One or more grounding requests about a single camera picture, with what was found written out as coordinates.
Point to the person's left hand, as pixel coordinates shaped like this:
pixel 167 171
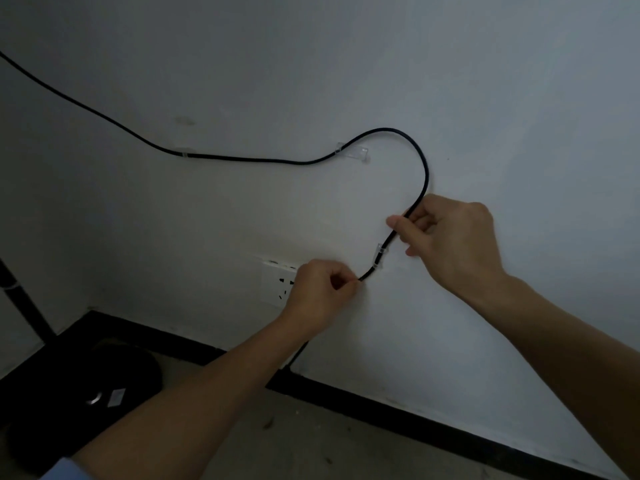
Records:
pixel 312 292

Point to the person's right hand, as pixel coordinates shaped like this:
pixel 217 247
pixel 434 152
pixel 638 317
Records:
pixel 457 244

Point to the person's left fingers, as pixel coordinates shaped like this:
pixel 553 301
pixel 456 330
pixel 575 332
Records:
pixel 345 280

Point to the person's right middle finger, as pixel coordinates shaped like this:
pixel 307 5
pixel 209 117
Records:
pixel 416 248

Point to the person's right thumb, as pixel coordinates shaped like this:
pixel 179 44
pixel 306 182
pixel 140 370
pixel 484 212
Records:
pixel 405 225

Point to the person's left forearm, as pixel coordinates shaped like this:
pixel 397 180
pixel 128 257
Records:
pixel 190 399

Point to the person's right forearm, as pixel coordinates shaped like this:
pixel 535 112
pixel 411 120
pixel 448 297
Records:
pixel 570 359

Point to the black baseboard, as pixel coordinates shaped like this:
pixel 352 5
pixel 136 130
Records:
pixel 400 419

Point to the black round robot vacuum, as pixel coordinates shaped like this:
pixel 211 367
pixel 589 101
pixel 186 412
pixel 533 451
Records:
pixel 75 389

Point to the light blue sleeve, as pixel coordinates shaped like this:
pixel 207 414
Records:
pixel 62 469

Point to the white wall socket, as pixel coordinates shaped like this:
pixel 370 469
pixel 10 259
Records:
pixel 279 287

